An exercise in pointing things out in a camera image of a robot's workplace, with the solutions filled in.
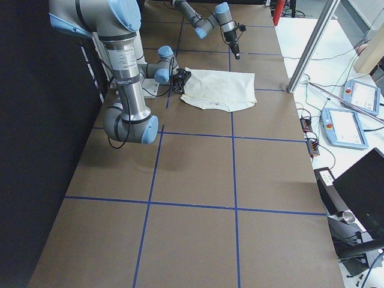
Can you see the black box with white label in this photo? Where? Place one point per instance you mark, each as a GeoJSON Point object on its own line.
{"type": "Point", "coordinates": [330, 197]}

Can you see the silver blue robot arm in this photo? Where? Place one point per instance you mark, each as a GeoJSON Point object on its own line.
{"type": "Point", "coordinates": [221, 18]}
{"type": "Point", "coordinates": [116, 23]}

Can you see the blue teach pendant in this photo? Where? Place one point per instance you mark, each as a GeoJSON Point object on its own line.
{"type": "Point", "coordinates": [343, 129]}
{"type": "Point", "coordinates": [365, 96]}

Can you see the silver metal cup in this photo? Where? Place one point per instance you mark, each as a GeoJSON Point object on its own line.
{"type": "Point", "coordinates": [347, 217]}

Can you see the cream long-sleeve printed shirt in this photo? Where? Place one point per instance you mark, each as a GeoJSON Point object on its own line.
{"type": "Point", "coordinates": [222, 90]}

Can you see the orange black adapter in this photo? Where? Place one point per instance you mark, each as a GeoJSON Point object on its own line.
{"type": "Point", "coordinates": [306, 124]}
{"type": "Point", "coordinates": [313, 147]}

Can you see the wooden board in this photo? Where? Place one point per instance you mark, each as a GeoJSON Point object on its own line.
{"type": "Point", "coordinates": [372, 55]}

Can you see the near orange black adapter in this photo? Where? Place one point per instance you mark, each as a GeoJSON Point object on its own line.
{"type": "Point", "coordinates": [313, 147]}

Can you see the red cylinder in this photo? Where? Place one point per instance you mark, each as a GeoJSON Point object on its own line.
{"type": "Point", "coordinates": [279, 5]}

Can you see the far blue teach pendant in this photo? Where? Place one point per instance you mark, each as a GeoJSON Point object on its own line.
{"type": "Point", "coordinates": [365, 96]}

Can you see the far orange black adapter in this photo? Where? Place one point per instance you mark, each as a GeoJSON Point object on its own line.
{"type": "Point", "coordinates": [306, 124]}

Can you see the near blue teach pendant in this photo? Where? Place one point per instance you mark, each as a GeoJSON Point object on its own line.
{"type": "Point", "coordinates": [343, 129]}

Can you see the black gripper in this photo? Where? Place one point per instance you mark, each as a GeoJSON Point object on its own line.
{"type": "Point", "coordinates": [230, 36]}
{"type": "Point", "coordinates": [177, 86]}

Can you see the aluminium frame post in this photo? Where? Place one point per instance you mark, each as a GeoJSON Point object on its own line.
{"type": "Point", "coordinates": [318, 31]}

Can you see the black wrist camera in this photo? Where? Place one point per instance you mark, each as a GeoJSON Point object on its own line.
{"type": "Point", "coordinates": [240, 27]}

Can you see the black monitor on stand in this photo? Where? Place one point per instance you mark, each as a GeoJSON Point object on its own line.
{"type": "Point", "coordinates": [361, 189]}

